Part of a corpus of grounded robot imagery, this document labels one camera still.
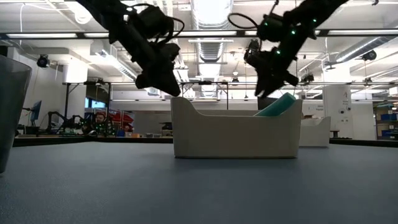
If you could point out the red background banner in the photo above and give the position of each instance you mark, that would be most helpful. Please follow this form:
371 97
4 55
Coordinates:
124 119

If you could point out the black background rig frame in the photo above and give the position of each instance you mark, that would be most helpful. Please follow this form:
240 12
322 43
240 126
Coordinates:
66 109

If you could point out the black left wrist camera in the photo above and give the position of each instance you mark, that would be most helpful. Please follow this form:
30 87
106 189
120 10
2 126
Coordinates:
152 23

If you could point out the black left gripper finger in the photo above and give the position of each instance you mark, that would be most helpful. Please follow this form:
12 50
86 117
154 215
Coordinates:
143 81
166 79

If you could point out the long ceiling light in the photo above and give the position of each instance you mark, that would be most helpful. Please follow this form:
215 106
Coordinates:
105 56

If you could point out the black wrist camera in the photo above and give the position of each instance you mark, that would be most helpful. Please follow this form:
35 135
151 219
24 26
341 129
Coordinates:
271 28
152 23

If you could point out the silver ventilation duct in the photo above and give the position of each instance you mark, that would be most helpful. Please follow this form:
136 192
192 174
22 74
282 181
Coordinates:
211 53

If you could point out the blue table mat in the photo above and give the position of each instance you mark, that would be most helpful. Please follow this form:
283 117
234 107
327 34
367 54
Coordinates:
93 214

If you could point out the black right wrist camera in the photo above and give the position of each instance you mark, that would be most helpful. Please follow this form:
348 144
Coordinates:
271 28

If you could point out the black background monitor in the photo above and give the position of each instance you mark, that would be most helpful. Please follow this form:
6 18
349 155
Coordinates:
264 102

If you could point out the person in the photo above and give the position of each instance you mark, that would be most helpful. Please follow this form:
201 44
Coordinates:
100 119

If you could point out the dark translucent plastic bin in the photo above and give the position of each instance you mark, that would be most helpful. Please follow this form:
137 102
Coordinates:
12 109

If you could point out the white plastic bin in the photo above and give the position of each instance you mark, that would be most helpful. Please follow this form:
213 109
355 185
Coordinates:
315 133

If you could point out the background monitor blue screen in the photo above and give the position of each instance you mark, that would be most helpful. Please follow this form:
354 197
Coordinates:
36 112

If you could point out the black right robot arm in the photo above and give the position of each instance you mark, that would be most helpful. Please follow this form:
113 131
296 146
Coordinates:
311 15

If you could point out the black hanging camera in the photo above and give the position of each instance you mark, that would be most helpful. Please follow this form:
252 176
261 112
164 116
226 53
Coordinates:
43 61
308 78
370 55

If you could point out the black overhead rig camera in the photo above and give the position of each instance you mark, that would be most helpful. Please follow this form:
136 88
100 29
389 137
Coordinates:
253 45

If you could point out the beige plastic bin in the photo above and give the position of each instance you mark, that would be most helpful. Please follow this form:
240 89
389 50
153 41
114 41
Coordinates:
233 137

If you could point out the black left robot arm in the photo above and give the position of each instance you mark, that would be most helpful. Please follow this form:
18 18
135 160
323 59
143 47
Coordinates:
99 12

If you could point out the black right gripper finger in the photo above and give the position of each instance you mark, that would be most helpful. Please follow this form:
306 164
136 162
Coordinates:
262 84
274 84

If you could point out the shelf with blue bins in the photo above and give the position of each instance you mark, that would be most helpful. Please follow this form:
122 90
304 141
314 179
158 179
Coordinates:
387 116

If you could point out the black overhead beam with lights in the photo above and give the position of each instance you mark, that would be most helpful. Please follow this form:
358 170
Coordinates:
323 32

